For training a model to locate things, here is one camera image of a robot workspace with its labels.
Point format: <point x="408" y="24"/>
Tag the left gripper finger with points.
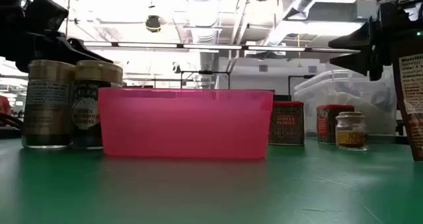
<point x="66" y="55"/>
<point x="84" y="50"/>

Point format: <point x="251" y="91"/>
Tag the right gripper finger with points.
<point x="358" y="62"/>
<point x="358" y="39"/>

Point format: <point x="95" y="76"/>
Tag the brown spice pouch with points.
<point x="411" y="101"/>

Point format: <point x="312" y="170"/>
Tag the pink blocks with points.
<point x="327" y="123"/>

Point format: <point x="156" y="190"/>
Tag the small cork-lid spice jar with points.
<point x="351" y="131"/>

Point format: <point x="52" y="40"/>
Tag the red-lid smoked paprika tin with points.
<point x="287" y="125"/>

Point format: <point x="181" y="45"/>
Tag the clear plastic storage container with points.
<point x="376" y="95"/>

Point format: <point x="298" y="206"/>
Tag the gold-lid spice jar pale label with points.
<point x="48" y="108"/>

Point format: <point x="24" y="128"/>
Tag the grey cloth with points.
<point x="380" y="115"/>

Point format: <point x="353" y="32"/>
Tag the gold-lid furikake seasoning jar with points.
<point x="86" y="111"/>

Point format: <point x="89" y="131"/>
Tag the person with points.
<point x="4" y="105"/>

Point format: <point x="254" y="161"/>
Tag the black hanging ceiling device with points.
<point x="153" y="23"/>

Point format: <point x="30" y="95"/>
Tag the pink plastic bin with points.
<point x="185" y="125"/>

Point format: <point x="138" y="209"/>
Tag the long ceiling light bar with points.
<point x="211" y="46"/>

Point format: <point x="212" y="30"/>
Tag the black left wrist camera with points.
<point x="46" y="14"/>

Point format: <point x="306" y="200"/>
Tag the black metal stand frame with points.
<point x="205" y="72"/>

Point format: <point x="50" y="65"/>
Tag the silver corrugated ventilation duct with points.
<point x="202" y="16"/>

